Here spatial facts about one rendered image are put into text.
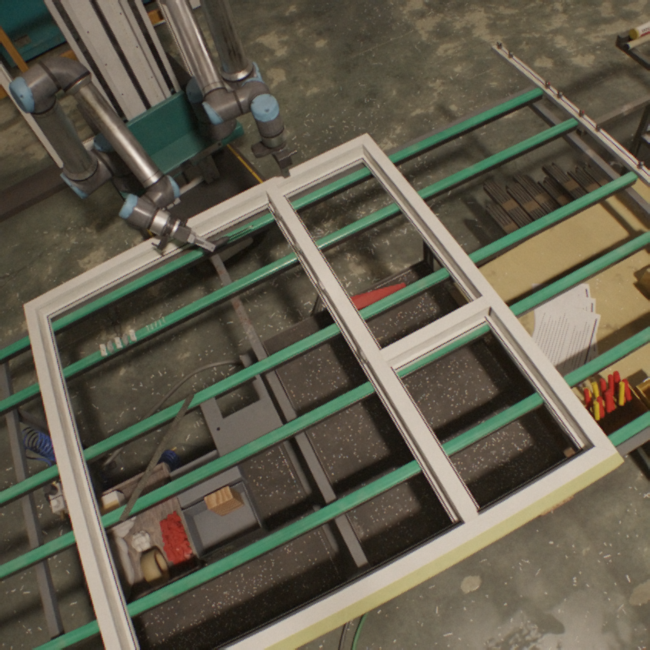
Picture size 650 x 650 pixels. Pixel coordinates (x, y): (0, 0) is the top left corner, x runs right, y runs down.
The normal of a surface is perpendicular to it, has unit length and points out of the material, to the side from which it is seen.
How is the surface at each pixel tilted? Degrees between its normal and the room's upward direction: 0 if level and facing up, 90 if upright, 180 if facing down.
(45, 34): 90
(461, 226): 0
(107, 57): 90
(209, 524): 0
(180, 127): 90
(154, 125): 90
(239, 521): 0
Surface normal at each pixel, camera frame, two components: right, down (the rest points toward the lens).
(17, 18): 0.42, 0.76
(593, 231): -0.18, -0.48
